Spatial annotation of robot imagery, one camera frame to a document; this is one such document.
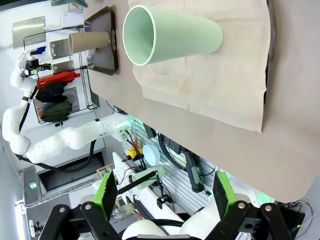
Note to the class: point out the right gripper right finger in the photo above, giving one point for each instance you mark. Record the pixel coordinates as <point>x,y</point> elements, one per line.
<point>223,195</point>

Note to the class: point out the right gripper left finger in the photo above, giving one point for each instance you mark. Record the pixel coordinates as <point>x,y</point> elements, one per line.
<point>105,195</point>

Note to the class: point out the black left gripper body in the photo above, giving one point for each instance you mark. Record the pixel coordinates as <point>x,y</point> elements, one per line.
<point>32,66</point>

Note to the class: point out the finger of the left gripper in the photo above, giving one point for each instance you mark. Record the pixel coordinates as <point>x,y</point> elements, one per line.
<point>45,69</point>
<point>45,65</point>

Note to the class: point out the brown tall cup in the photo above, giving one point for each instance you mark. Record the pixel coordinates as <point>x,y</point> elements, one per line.
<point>87,41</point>

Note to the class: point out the teal cloth mat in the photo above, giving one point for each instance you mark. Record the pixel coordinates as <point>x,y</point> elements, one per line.
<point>62,2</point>

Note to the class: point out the beige cloth mat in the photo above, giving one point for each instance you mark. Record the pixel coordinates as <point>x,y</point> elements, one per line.
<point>212,87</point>

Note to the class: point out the light green tall cup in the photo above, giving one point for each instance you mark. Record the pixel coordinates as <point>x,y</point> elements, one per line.
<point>180,35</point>

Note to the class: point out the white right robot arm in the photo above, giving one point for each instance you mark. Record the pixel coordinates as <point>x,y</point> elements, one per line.
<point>140,230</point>

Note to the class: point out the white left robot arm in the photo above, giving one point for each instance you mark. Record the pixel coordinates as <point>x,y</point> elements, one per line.
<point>75,136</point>

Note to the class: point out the dark brown serving tray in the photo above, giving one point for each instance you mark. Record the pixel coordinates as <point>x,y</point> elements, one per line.
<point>100,62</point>

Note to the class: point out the red folded bags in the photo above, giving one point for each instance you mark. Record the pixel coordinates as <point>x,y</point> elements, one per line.
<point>57,78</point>

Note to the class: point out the black folded bags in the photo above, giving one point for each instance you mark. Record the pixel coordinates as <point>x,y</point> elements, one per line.
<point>51,91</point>

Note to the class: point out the dark green folded bag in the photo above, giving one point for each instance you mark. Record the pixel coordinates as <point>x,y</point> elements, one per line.
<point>56,111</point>

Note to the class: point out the spare light green cup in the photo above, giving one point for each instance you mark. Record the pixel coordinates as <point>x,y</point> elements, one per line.
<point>150,183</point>

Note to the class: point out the yellow emergency stop box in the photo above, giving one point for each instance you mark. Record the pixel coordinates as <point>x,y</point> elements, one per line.
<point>132,153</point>

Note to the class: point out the spare pale blue bowl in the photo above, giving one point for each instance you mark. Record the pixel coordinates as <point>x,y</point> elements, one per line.
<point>151,155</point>

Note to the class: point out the black camera stand rod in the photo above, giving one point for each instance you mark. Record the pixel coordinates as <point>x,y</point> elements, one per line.
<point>130,186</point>

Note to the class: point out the large metal wall plate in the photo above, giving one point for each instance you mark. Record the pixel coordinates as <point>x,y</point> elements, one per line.
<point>28,31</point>

